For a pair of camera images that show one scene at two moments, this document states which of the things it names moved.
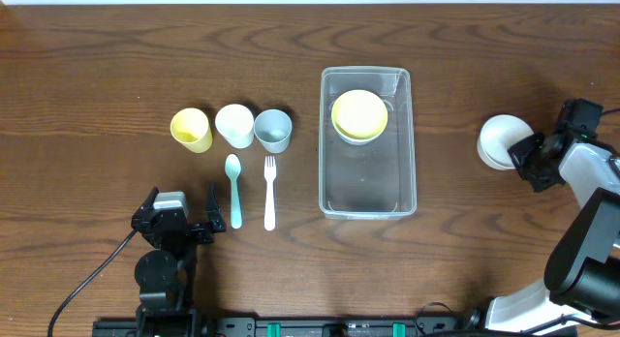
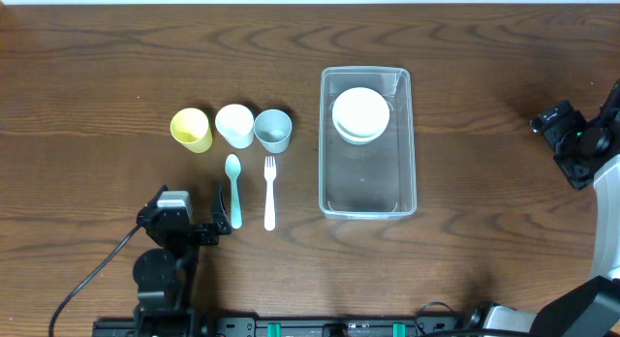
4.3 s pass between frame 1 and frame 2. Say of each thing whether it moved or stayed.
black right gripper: moved
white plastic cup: stayed
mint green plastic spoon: stayed
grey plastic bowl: stayed
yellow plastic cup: stayed
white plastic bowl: moved
